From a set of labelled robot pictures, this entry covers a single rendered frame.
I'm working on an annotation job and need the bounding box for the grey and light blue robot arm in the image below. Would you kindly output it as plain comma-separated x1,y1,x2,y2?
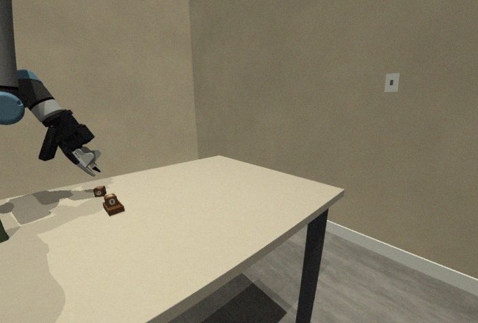
0,0,63,161

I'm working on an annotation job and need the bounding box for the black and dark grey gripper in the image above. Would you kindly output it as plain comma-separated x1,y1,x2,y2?
42,110,101,176

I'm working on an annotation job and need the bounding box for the brown wooden tray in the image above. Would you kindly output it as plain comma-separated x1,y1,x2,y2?
103,200,125,216

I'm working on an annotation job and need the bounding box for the brown number cube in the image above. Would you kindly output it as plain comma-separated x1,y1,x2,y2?
93,186,106,197
104,193,118,207

